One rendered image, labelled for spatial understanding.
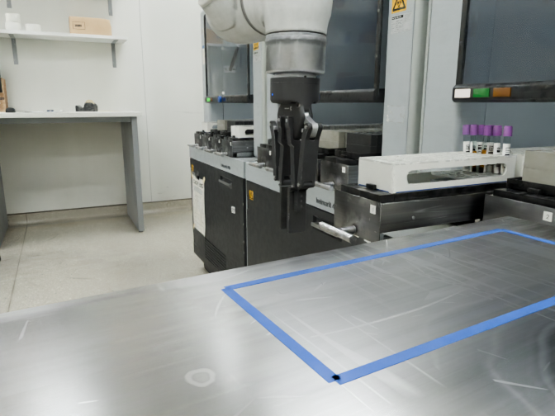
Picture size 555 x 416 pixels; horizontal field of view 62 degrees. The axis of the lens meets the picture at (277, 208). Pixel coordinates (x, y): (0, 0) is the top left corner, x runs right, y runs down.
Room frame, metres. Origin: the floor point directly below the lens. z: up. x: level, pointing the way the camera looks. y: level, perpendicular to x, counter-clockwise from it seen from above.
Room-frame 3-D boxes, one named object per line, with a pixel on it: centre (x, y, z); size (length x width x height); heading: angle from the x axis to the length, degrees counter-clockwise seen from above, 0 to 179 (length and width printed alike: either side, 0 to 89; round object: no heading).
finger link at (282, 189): (0.72, -0.02, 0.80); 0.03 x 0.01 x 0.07; 116
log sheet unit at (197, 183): (2.43, 0.44, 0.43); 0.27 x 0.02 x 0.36; 25
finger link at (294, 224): (0.70, -0.03, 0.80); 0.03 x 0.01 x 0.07; 116
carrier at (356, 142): (1.26, -0.23, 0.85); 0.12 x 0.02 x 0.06; 26
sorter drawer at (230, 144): (2.13, -0.07, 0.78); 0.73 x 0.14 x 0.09; 115
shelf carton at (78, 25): (3.73, 1.44, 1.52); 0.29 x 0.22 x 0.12; 114
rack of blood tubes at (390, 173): (0.85, -0.30, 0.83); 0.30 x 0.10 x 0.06; 115
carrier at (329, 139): (1.39, -0.16, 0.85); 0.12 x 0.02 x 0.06; 26
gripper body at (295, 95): (0.71, -0.03, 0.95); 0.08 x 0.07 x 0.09; 26
